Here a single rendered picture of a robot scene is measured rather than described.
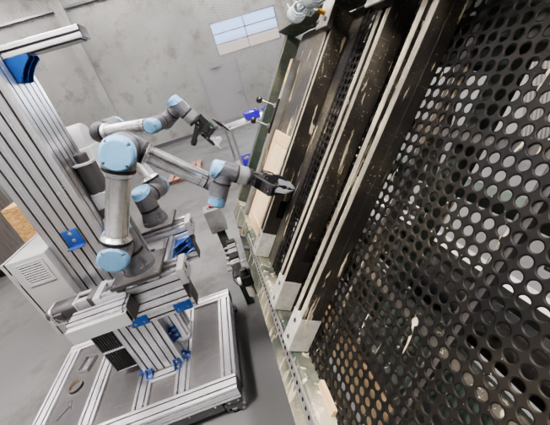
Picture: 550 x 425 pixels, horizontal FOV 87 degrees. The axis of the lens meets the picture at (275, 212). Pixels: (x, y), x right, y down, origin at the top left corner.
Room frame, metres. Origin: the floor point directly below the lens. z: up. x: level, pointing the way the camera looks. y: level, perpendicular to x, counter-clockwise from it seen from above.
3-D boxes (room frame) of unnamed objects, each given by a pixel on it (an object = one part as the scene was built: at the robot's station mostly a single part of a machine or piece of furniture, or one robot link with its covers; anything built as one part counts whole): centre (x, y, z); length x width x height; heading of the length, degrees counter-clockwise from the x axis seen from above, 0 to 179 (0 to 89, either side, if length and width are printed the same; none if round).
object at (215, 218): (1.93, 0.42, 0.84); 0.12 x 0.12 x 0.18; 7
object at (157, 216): (1.70, 0.72, 1.09); 0.15 x 0.15 x 0.10
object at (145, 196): (1.71, 0.72, 1.20); 0.13 x 0.12 x 0.14; 159
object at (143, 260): (1.21, 0.69, 1.09); 0.15 x 0.15 x 0.10
